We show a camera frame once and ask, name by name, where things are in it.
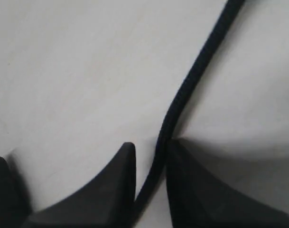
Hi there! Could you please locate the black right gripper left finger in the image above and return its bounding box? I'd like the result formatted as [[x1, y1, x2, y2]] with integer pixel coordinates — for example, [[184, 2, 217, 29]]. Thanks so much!
[[23, 142, 136, 228]]

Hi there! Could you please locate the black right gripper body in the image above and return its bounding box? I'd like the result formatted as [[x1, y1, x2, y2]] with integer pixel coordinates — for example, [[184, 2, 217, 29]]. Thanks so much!
[[0, 157, 30, 228]]

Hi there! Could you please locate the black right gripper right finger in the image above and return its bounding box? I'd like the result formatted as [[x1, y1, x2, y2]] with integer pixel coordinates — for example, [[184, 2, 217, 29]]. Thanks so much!
[[166, 140, 289, 228]]

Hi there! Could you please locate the black cord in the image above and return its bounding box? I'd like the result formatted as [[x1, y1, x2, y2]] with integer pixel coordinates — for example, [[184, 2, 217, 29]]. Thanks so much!
[[134, 0, 246, 202]]

